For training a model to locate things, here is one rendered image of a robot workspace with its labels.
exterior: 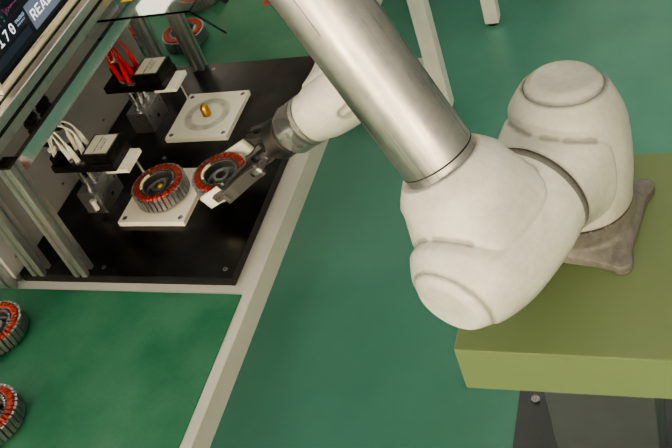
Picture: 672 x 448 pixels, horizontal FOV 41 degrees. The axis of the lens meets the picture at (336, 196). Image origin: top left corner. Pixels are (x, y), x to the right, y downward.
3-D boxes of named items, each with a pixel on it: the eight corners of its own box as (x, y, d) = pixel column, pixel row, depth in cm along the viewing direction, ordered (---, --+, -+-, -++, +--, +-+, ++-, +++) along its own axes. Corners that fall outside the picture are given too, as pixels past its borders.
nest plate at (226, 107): (251, 94, 196) (249, 89, 196) (228, 140, 187) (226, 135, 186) (191, 98, 202) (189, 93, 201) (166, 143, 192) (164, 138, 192)
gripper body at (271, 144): (281, 101, 156) (250, 124, 162) (266, 134, 151) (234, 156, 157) (312, 128, 159) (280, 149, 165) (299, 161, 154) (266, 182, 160)
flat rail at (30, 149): (159, -22, 194) (153, -34, 192) (20, 179, 154) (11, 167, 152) (154, -22, 195) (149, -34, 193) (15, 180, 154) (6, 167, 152)
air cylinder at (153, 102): (168, 110, 201) (158, 90, 198) (155, 132, 196) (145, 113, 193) (149, 111, 203) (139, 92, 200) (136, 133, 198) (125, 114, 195)
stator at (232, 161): (261, 162, 171) (254, 148, 169) (242, 205, 164) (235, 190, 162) (210, 164, 176) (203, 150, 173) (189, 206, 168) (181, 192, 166)
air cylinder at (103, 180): (124, 186, 186) (112, 167, 182) (109, 212, 181) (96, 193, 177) (104, 187, 188) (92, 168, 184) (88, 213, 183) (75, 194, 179)
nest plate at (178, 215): (213, 171, 181) (210, 166, 180) (185, 226, 171) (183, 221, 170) (149, 173, 186) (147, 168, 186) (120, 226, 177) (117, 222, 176)
